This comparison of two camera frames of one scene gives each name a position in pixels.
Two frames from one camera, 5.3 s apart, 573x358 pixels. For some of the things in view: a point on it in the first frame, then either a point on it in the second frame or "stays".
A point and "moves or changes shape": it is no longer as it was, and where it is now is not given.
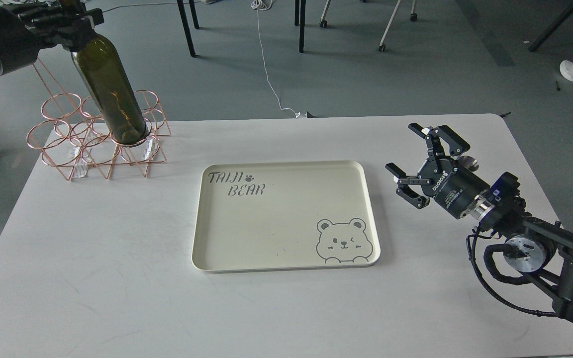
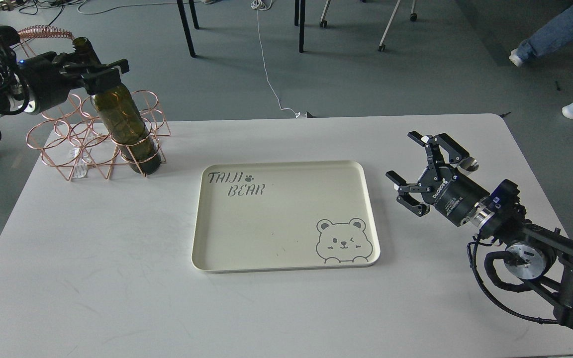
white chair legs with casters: [382, 47] stays
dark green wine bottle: [110, 88] moves or changes shape
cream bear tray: [263, 215] stays
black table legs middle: [302, 20] stays
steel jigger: [469, 162] stays
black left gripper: [14, 42] → [50, 88]
